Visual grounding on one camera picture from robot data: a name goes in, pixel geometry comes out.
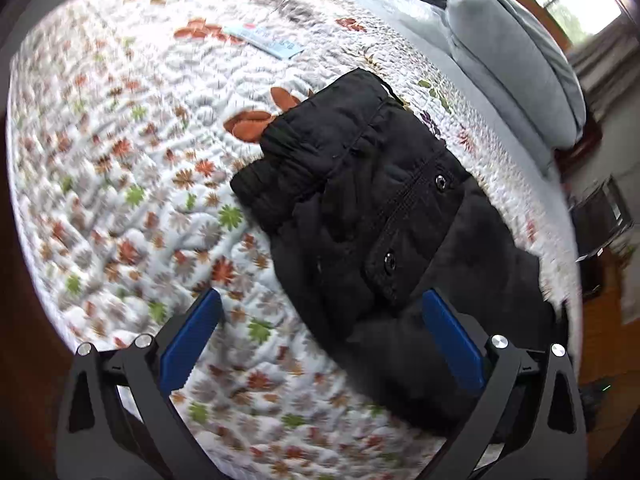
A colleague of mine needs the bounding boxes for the dark wooden headboard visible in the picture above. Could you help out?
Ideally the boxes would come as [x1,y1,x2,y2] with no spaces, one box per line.
[554,110,603,176]

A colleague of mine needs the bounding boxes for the black mesh office chair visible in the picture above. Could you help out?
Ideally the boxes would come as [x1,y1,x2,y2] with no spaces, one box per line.
[570,176,634,262]

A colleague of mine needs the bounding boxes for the folded grey-blue duvet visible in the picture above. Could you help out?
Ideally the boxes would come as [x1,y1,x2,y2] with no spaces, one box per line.
[446,0,586,148]

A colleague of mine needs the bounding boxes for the white label on bedspread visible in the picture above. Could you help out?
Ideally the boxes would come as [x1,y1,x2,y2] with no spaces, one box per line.
[224,24,304,61]

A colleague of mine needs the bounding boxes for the grey curtain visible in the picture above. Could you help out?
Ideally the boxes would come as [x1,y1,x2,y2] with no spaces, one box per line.
[566,15,639,122]

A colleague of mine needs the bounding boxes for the floral quilted bedspread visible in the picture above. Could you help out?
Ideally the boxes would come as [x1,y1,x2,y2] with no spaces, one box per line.
[6,0,582,479]

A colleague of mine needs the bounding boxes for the black pants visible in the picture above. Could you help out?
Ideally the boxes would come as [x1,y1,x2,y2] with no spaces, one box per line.
[231,70,568,437]

